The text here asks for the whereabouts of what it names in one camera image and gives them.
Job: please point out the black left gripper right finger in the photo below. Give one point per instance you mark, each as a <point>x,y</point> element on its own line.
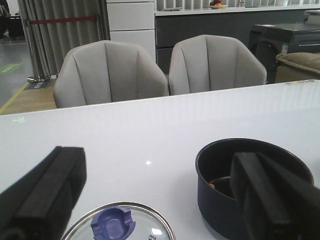
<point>275,203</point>

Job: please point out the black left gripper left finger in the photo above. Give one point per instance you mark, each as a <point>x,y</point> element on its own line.
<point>39,205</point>

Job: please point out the glass lid blue knob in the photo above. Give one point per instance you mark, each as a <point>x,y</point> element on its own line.
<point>122,220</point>

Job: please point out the dark blue saucepan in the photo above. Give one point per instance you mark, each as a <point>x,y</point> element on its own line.
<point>213,166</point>

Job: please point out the beige cushion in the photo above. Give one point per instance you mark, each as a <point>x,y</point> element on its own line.
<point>306,62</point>

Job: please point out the left beige armchair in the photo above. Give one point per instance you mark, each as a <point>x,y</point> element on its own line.
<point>108,71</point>

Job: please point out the beige armchair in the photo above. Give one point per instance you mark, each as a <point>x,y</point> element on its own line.
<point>108,71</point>
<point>213,62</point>

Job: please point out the right beige armchair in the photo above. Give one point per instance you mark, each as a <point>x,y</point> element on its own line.
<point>213,62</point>

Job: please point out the dark appliance box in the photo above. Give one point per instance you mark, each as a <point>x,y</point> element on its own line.
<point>268,40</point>

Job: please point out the red barrier belt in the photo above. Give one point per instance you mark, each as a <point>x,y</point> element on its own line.
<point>64,20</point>

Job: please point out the white drawer cabinet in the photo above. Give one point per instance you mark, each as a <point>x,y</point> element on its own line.
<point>133,21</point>

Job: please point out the dark grey counter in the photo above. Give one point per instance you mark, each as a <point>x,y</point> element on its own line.
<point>173,27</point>

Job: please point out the fruit plate on counter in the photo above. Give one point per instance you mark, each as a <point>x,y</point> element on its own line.
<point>217,4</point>

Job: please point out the chrome stanchion post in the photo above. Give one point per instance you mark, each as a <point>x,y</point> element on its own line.
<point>39,72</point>

